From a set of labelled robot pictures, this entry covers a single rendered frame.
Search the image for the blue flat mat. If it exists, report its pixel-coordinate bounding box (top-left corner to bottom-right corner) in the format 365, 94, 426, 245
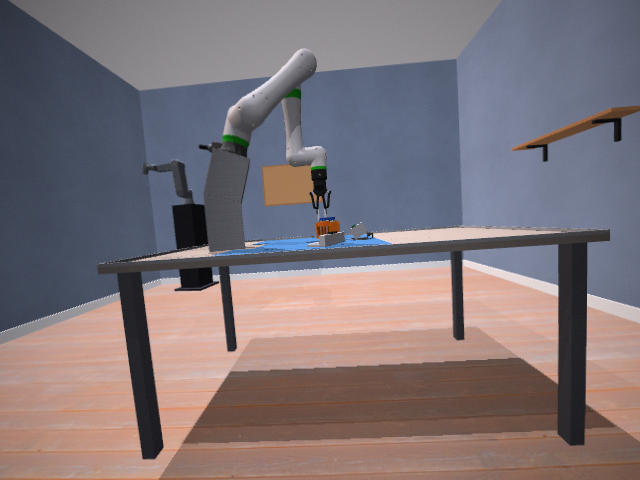
214, 235, 392, 256

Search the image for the white control panel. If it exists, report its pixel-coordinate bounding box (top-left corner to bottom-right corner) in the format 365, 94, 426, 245
350, 222, 373, 240

